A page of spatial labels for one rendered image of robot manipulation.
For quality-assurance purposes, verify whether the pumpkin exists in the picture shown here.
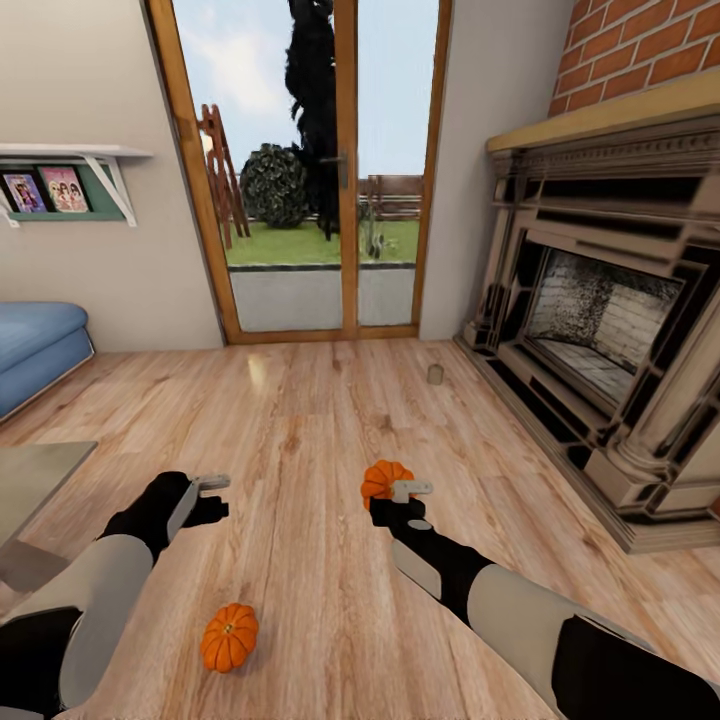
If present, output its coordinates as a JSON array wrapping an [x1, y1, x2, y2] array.
[[361, 460, 415, 510], [200, 603, 259, 673]]

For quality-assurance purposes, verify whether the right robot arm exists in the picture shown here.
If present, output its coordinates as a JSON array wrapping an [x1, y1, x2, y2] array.
[[370, 480, 720, 720]]

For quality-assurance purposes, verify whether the pillar candle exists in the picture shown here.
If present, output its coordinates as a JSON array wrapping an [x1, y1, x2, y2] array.
[[428, 364, 444, 385]]

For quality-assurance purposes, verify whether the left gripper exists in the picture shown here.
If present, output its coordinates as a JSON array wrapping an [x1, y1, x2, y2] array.
[[182, 493, 229, 529]]

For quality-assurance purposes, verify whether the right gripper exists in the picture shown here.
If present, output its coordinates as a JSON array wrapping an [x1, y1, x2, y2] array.
[[370, 497, 425, 531]]

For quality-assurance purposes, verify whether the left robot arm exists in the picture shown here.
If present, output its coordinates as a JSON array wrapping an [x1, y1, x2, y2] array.
[[0, 473, 231, 720]]

